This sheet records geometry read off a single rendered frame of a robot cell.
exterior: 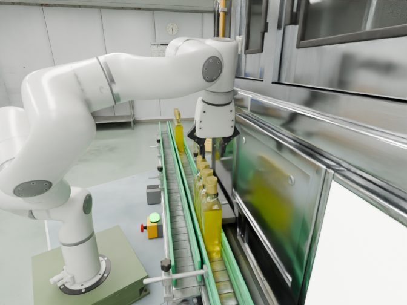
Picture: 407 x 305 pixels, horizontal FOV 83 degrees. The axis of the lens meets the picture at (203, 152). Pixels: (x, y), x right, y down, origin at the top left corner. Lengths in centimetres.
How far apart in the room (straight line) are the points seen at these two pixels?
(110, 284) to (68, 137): 59
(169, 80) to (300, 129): 27
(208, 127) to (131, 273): 55
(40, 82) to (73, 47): 628
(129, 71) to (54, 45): 641
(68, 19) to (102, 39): 77
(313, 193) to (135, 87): 37
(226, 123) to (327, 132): 25
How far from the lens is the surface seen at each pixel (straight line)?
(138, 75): 42
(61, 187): 64
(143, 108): 653
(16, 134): 49
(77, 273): 87
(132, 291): 89
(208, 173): 73
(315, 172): 45
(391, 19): 44
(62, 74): 43
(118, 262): 93
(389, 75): 42
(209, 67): 44
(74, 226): 75
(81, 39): 666
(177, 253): 86
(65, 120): 37
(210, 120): 57
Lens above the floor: 148
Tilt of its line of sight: 21 degrees down
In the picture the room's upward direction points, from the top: straight up
